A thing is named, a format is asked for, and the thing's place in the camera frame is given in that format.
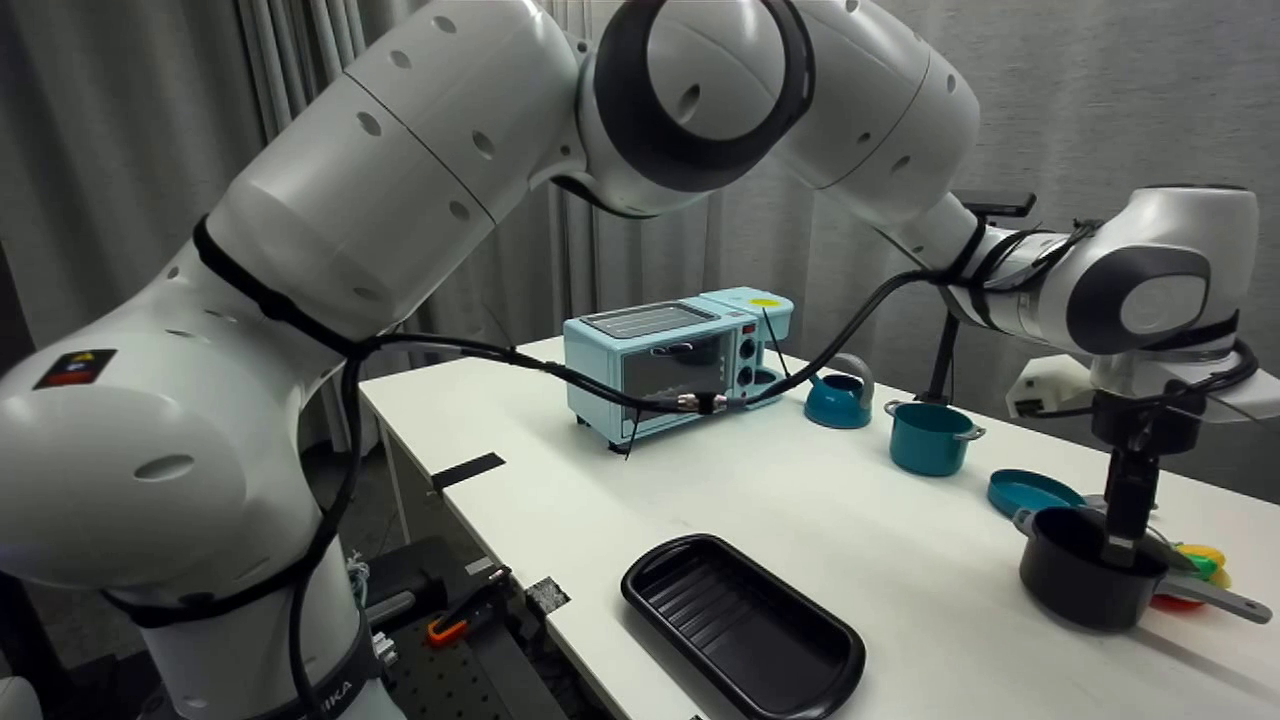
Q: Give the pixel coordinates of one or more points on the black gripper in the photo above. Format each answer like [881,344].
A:
[1146,423]

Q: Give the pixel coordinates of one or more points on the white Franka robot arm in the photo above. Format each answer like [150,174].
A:
[334,200]

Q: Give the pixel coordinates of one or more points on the teal toy pot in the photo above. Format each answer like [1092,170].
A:
[924,440]

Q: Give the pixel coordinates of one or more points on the yellow green red toy food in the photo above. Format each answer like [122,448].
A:
[1203,565]

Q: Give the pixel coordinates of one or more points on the small blue bowl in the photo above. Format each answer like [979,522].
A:
[1035,491]

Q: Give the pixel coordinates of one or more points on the small teal toy kettle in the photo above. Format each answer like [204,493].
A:
[841,404]

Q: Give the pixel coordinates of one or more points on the black ribbed plastic tray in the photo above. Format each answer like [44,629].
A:
[744,633]

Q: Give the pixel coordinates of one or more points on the light blue toy toaster oven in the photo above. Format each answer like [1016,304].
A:
[667,344]

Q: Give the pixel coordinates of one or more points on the short black tape strip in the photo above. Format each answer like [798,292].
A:
[471,468]
[547,594]

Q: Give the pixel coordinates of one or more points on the black robot mounting stand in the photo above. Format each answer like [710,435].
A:
[466,680]

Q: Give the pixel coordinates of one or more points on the grey curtain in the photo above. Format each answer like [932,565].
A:
[134,106]

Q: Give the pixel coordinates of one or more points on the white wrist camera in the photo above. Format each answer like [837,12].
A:
[1052,387]

